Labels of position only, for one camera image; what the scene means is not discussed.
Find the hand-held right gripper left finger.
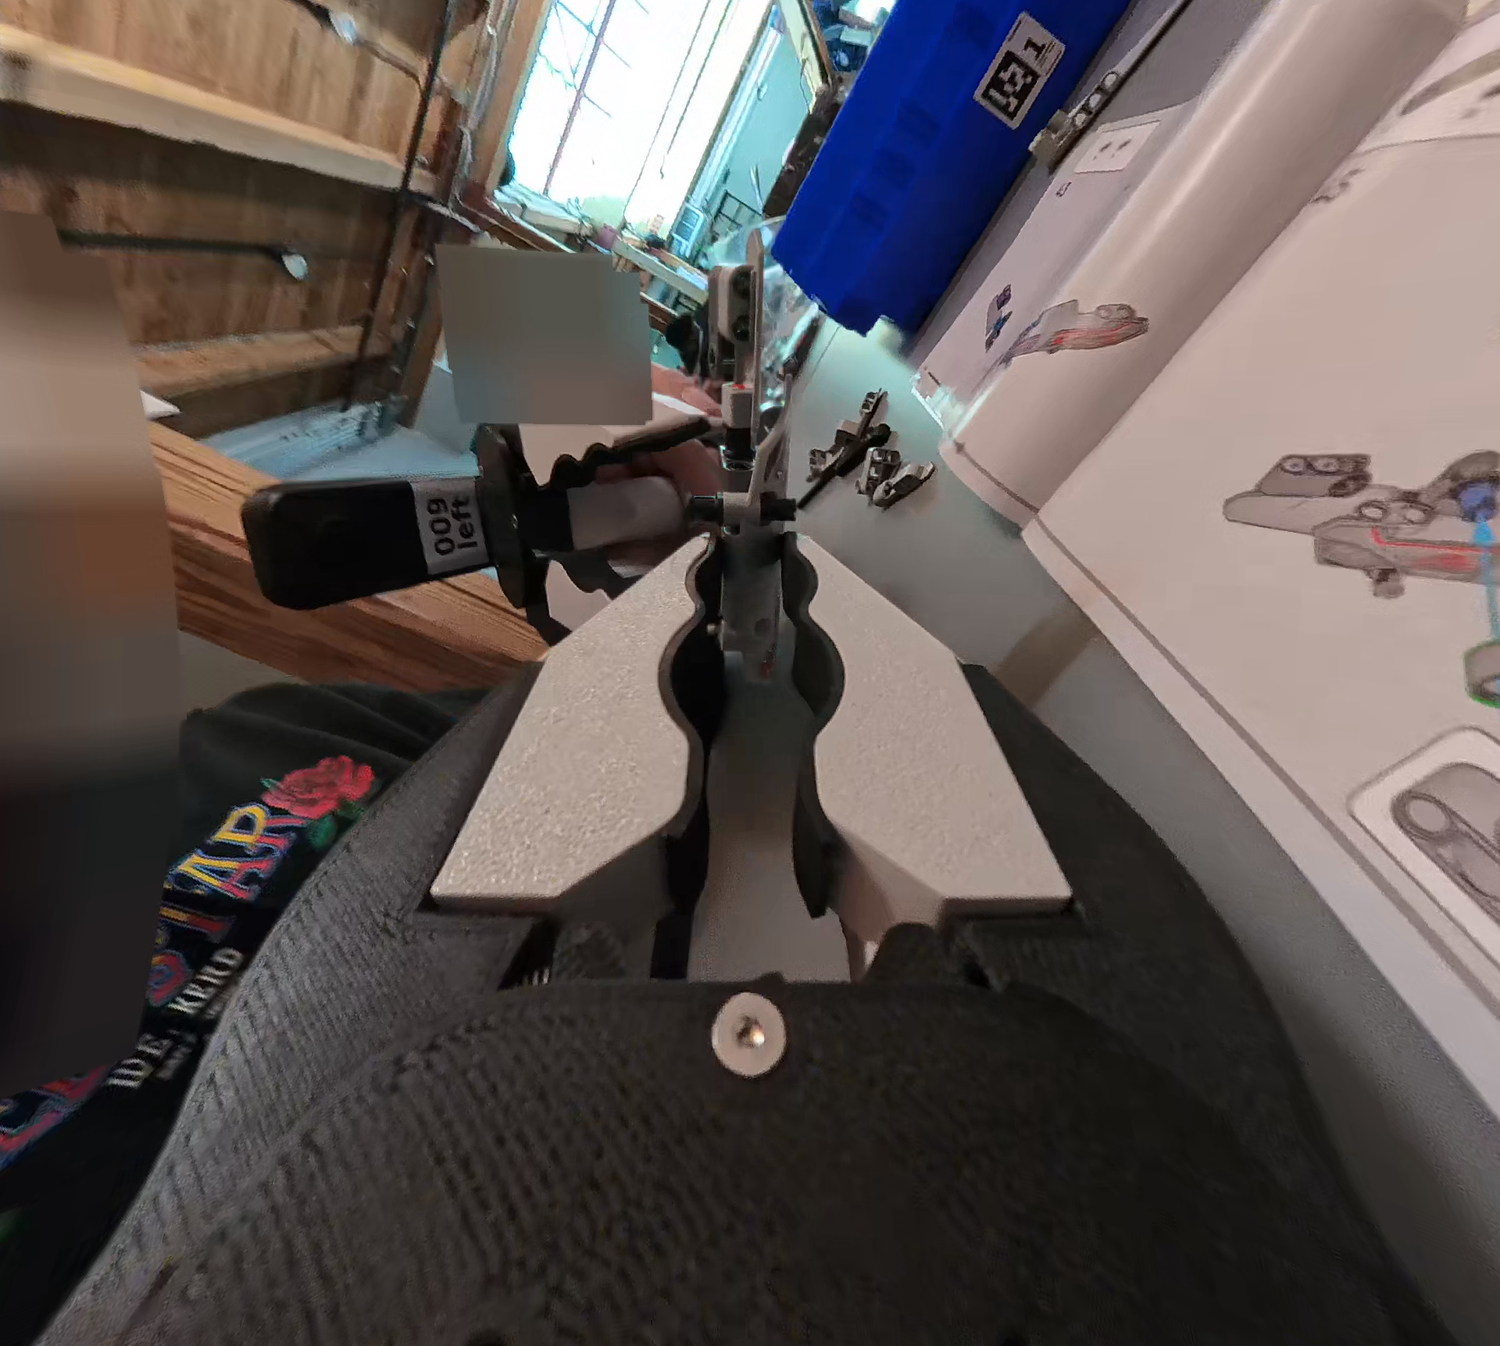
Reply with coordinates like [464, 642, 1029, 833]
[431, 535, 717, 974]

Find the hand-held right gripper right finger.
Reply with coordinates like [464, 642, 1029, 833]
[794, 535, 1074, 972]

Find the dark grey toy brick connector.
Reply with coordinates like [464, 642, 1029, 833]
[702, 231, 789, 505]

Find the grey desk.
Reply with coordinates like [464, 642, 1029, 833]
[773, 0, 1500, 1173]

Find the person's left hand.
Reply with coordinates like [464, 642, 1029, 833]
[592, 372, 725, 576]

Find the wooden pillar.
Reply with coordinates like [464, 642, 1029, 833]
[137, 421, 552, 694]

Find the open instruction booklet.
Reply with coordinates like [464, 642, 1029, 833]
[914, 0, 1500, 1020]

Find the large bright window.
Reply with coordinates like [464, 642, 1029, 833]
[506, 0, 846, 222]

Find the blue plastic bin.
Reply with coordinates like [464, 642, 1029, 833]
[771, 0, 1230, 337]

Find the long grey toy brick panel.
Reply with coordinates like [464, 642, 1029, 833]
[1029, 0, 1236, 168]

